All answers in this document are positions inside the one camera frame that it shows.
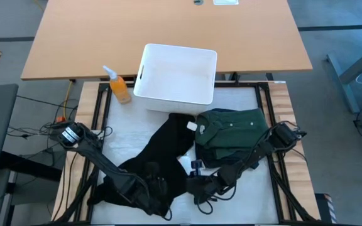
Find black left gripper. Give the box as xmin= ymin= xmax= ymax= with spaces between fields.
xmin=123 ymin=175 xmax=171 ymax=218

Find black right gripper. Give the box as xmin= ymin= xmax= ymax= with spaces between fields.
xmin=185 ymin=159 xmax=232 ymax=205

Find black zip jacket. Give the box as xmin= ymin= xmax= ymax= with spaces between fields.
xmin=195 ymin=144 xmax=257 ymax=170

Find black garment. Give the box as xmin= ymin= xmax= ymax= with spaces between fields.
xmin=86 ymin=112 xmax=198 ymax=218

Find dark green button shirt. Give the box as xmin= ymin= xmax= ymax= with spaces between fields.
xmin=195 ymin=108 xmax=270 ymax=159

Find white perforated laundry basket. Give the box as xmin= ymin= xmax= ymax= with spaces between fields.
xmin=133 ymin=43 xmax=219 ymax=116

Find orange spray bottle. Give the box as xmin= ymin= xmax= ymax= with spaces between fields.
xmin=102 ymin=65 xmax=132 ymax=105

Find black box with striped edge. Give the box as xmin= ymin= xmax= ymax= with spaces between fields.
xmin=314 ymin=193 xmax=338 ymax=224

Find grey desk leg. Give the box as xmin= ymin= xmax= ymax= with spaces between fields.
xmin=327 ymin=40 xmax=362 ymax=114

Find large light wooden desk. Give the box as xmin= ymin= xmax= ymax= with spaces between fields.
xmin=20 ymin=0 xmax=313 ymax=81

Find white socket plate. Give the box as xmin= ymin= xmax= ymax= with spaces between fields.
xmin=212 ymin=0 xmax=240 ymax=6

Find black cable bundle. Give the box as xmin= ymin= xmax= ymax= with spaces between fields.
xmin=270 ymin=150 xmax=319 ymax=223
xmin=55 ymin=153 xmax=102 ymax=223

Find black metal rack frame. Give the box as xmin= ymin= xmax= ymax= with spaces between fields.
xmin=74 ymin=80 xmax=319 ymax=225

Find thin yellow floor cable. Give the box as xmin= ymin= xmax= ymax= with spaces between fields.
xmin=63 ymin=80 xmax=74 ymax=119

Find tangle of black cables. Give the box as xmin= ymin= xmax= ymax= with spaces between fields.
xmin=6 ymin=94 xmax=78 ymax=154

